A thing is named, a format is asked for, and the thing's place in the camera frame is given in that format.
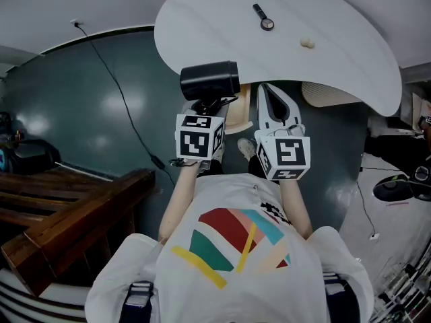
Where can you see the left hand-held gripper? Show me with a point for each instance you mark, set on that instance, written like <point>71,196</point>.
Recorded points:
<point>193,143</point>

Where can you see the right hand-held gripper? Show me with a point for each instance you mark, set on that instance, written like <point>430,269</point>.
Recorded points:
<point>289,153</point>

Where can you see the beige wooden drawer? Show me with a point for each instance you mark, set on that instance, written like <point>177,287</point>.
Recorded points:
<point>239,113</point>

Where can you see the person's left forearm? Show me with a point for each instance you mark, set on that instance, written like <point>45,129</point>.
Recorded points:
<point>178,204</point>

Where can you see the person's right forearm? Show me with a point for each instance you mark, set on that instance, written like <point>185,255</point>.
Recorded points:
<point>294,207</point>

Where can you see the person's left white shoe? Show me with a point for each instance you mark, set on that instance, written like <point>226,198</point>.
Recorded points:
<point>219,153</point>

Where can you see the person's white shoe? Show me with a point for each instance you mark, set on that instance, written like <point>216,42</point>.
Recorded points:
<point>246,148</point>
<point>219,153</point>

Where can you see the person's right white shoe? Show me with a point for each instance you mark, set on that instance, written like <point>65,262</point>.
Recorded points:
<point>246,148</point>

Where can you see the beige ribbed table base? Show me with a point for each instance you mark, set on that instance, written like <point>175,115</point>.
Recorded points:
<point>330,96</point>

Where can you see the cream makeup sponge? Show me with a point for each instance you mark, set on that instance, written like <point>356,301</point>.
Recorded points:
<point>307,42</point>

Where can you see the round eyeshadow compact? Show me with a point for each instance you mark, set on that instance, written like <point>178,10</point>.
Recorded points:
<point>267,24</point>

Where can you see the white oval table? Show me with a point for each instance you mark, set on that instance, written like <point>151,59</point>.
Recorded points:
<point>215,29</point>

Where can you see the brown wooden stair railing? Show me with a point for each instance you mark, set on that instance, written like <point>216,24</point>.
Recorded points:
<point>74,207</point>

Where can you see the black and green shoe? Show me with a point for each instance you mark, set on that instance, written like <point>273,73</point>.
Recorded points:
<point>392,188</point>

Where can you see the white printed t-shirt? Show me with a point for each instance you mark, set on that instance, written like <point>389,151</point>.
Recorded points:
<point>235,281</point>

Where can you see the pink pen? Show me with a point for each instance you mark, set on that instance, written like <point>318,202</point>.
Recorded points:
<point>397,203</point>

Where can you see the white floor plug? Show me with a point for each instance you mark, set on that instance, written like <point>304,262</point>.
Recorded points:
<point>374,236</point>

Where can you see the black bag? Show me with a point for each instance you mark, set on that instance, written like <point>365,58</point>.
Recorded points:
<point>30,155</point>

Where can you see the white wall socket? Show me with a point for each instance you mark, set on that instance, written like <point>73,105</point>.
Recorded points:
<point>74,22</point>

